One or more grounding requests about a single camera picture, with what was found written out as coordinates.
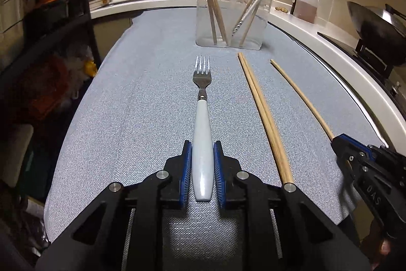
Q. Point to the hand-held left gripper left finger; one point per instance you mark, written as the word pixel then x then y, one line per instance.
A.
pixel 187 172

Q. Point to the dark metal wok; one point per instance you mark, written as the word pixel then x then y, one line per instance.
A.
pixel 371 23

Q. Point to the large steel pot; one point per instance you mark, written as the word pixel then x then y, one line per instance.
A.
pixel 11 4

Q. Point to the black gas stove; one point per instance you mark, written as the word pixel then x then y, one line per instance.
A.
pixel 352 50

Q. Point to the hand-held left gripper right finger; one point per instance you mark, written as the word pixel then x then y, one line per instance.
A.
pixel 219 175

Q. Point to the person's right hand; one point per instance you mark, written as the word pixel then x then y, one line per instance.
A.
pixel 377 239

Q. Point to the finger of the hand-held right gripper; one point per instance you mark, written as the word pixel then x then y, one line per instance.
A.
pixel 352 144
pixel 347 156

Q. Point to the cooking oil jug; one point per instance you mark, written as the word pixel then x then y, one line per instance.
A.
pixel 306 9

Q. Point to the small brown nuts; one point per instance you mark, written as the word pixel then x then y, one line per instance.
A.
pixel 281 8

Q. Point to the long thin bamboo chopstick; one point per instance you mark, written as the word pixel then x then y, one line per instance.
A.
pixel 301 94

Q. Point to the white striped spoon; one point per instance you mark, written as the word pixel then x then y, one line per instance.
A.
pixel 238 26

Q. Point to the grey tablecloth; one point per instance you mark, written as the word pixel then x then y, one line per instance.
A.
pixel 142 106

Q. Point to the yellow plastic bag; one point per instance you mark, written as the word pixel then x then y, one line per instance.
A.
pixel 90 67

